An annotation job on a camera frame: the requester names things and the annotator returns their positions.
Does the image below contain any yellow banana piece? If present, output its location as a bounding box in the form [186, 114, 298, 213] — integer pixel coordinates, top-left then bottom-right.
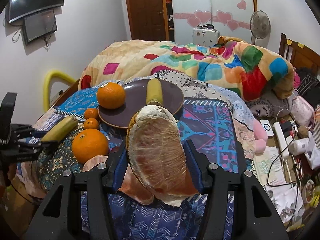
[41, 116, 79, 142]
[146, 79, 163, 106]

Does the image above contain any peeled pomelo segment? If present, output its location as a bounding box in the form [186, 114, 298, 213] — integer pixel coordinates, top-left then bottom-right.
[126, 105, 198, 206]

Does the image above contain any pomelo peel piece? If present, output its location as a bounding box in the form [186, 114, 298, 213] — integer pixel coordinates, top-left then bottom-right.
[82, 155, 154, 205]

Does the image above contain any large orange near edge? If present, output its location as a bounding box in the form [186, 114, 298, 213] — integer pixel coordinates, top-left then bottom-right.
[71, 128, 109, 164]

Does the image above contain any small mandarin near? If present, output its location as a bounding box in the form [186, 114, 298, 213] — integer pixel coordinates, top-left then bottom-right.
[84, 118, 99, 129]

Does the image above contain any small mandarin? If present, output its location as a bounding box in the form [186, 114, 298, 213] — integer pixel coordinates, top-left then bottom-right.
[84, 108, 99, 120]
[84, 118, 99, 129]

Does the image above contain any small mandarin far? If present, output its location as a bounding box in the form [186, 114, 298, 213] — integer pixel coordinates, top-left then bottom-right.
[84, 108, 99, 120]

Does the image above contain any yellow foam tube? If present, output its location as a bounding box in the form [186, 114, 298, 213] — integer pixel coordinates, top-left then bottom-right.
[43, 69, 77, 112]

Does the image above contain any white power strip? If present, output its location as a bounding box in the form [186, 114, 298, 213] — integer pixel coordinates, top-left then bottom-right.
[273, 122, 290, 159]

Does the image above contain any white bottle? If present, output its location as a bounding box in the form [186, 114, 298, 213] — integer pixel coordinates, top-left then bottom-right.
[292, 138, 310, 156]

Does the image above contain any large orange with sticker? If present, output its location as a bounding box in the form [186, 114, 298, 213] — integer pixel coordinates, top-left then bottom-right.
[97, 82, 126, 109]

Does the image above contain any pink plush toy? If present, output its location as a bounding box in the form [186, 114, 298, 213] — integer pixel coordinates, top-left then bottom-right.
[253, 119, 268, 154]

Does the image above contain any brown round plate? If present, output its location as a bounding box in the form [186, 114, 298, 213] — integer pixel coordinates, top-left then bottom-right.
[98, 79, 184, 129]

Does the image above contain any yellow banana piece on plate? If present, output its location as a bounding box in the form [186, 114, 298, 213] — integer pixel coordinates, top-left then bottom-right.
[146, 79, 163, 106]

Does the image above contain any blue patterned bed sheet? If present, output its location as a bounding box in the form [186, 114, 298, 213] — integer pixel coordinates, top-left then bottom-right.
[25, 70, 255, 239]

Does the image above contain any pink patterned pouch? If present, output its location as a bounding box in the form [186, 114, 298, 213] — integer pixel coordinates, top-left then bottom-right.
[291, 95, 314, 126]

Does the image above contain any black striped bag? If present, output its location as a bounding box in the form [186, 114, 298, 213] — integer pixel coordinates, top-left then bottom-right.
[297, 74, 320, 108]

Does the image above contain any colourful patchwork fleece blanket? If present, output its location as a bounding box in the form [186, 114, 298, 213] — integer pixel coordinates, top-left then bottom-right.
[78, 36, 295, 101]

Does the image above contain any brown wooden door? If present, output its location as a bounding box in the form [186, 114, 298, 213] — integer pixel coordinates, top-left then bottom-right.
[126, 0, 169, 41]

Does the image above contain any wooden headboard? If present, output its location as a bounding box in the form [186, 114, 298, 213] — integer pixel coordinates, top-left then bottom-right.
[278, 33, 319, 77]

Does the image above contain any white box appliance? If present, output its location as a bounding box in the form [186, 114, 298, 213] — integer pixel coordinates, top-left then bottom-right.
[193, 24, 220, 47]

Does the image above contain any standing electric fan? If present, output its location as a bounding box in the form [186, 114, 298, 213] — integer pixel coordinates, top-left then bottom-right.
[249, 10, 271, 44]

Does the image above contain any white sliding wardrobe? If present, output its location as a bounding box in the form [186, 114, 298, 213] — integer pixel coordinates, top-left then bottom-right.
[171, 0, 257, 45]

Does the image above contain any small wall monitor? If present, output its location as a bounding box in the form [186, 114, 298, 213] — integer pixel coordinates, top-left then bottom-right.
[22, 9, 57, 45]

